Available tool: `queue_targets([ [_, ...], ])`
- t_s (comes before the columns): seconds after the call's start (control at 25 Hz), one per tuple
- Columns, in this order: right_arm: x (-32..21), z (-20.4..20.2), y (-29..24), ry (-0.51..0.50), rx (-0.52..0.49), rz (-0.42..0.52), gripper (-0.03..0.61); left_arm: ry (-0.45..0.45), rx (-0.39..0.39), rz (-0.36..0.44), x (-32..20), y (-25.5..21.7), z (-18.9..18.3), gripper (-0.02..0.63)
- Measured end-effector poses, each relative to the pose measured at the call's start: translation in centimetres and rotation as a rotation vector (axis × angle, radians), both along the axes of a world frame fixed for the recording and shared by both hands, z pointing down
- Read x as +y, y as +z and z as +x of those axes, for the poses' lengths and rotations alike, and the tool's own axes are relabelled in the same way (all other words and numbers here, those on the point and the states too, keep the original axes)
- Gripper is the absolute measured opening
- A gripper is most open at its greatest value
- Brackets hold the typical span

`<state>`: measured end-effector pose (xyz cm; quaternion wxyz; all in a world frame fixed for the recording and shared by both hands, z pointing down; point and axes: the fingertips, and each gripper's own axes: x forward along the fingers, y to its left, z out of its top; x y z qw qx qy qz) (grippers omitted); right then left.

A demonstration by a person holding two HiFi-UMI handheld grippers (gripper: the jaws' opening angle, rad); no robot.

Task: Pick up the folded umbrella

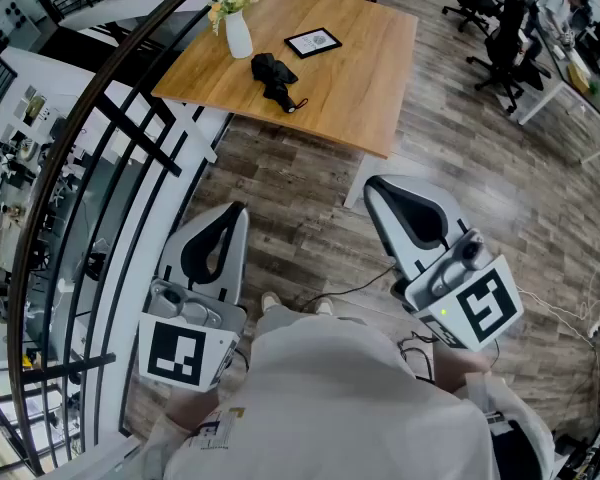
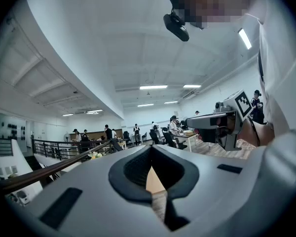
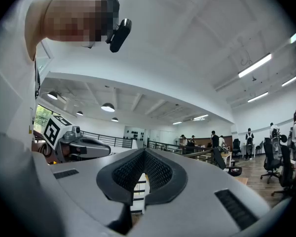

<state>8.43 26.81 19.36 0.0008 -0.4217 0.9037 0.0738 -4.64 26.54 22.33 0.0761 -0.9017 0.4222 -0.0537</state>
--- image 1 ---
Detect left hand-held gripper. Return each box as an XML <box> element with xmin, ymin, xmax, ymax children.
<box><xmin>138</xmin><ymin>200</ymin><xmax>250</xmax><ymax>394</ymax></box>

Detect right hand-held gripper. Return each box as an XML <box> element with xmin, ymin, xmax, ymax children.
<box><xmin>363</xmin><ymin>173</ymin><xmax>526</xmax><ymax>354</ymax></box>

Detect black umbrella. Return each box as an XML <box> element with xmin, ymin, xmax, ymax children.
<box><xmin>250</xmin><ymin>52</ymin><xmax>310</xmax><ymax>115</ymax></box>

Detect person's right forearm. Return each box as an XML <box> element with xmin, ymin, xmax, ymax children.
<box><xmin>432</xmin><ymin>340</ymin><xmax>492</xmax><ymax>397</ymax></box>

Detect person's left forearm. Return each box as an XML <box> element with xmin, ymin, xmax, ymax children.
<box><xmin>163</xmin><ymin>385</ymin><xmax>222</xmax><ymax>435</ymax></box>

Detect wooden table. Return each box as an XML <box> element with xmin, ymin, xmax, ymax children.
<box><xmin>151</xmin><ymin>0</ymin><xmax>420</xmax><ymax>210</ymax></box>

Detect dark metal railing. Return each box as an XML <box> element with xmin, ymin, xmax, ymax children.
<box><xmin>7</xmin><ymin>0</ymin><xmax>261</xmax><ymax>475</ymax></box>

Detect white desk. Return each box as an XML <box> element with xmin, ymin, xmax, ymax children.
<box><xmin>516</xmin><ymin>15</ymin><xmax>600</xmax><ymax>165</ymax></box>

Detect white shirt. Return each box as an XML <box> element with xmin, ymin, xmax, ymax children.
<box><xmin>129</xmin><ymin>312</ymin><xmax>556</xmax><ymax>480</ymax></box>

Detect yellow box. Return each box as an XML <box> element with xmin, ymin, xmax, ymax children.
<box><xmin>566</xmin><ymin>62</ymin><xmax>592</xmax><ymax>95</ymax></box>

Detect white vase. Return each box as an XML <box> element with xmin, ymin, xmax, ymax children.
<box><xmin>224</xmin><ymin>9</ymin><xmax>255</xmax><ymax>61</ymax></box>

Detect yellow and white flowers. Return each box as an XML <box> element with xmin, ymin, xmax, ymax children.
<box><xmin>207</xmin><ymin>0</ymin><xmax>260</xmax><ymax>37</ymax></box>

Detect black cable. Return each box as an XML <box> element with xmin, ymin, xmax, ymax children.
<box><xmin>396</xmin><ymin>331</ymin><xmax>438</xmax><ymax>385</ymax></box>
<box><xmin>299</xmin><ymin>262</ymin><xmax>398</xmax><ymax>314</ymax></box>

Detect white cable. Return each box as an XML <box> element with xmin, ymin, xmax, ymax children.
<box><xmin>514</xmin><ymin>255</ymin><xmax>600</xmax><ymax>340</ymax></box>

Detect black picture frame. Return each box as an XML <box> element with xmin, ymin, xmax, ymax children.
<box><xmin>283</xmin><ymin>27</ymin><xmax>344</xmax><ymax>61</ymax></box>

